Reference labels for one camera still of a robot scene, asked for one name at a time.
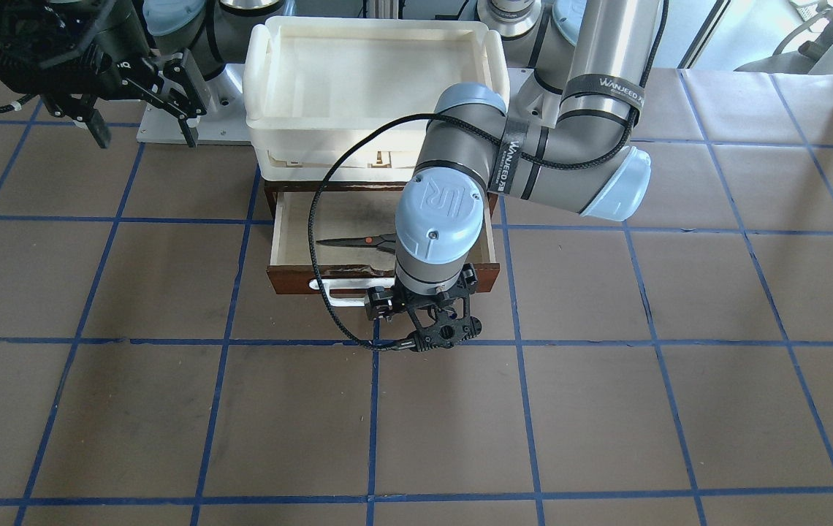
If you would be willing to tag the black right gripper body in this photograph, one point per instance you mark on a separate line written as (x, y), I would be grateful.
(111, 75)

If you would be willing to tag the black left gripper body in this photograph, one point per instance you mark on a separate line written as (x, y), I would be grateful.
(378, 301)

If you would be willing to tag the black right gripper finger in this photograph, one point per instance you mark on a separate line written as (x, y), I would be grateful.
(83, 111)
(188, 92)

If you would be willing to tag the grey orange handled scissors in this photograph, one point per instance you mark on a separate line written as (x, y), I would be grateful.
(383, 243)

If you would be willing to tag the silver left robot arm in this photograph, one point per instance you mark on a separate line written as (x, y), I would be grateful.
(472, 147)

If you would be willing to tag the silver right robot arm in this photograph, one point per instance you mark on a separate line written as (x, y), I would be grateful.
(217, 33)

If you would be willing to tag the white plastic bin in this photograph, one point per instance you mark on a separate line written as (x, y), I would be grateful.
(313, 87)

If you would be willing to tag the dark brown wooden cabinet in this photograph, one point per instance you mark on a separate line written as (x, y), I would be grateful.
(290, 201)

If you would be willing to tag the white drawer handle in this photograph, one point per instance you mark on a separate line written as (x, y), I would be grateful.
(352, 292)

